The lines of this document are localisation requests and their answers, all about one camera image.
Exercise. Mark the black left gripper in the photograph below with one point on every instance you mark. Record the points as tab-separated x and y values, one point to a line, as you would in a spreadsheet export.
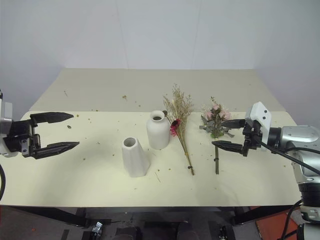
18	140

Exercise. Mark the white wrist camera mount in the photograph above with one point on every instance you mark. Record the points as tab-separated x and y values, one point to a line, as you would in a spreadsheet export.
261	116
5	130

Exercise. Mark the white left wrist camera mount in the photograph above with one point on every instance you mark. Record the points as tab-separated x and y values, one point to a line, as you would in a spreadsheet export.
5	130

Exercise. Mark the black table frame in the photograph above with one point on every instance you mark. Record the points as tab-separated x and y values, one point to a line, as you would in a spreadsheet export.
160	215

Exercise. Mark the white tapered ribbed vase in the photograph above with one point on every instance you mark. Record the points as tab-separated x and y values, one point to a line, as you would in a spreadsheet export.
135	157

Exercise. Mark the dark rounded robot foot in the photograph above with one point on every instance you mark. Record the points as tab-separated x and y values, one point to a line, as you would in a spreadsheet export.
186	231

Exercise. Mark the dried beige flower bunch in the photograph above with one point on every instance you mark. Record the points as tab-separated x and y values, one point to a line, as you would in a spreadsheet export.
180	117

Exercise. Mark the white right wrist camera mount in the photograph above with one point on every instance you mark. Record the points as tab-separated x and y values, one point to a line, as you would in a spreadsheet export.
261	116

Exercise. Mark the pink rose flower bunch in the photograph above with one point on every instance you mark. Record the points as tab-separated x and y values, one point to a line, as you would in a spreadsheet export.
215	125

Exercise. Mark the white round bottle vase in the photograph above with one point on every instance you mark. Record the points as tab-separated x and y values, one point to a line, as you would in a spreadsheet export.
158	130

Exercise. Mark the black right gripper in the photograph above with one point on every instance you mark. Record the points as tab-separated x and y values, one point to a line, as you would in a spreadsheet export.
252	137

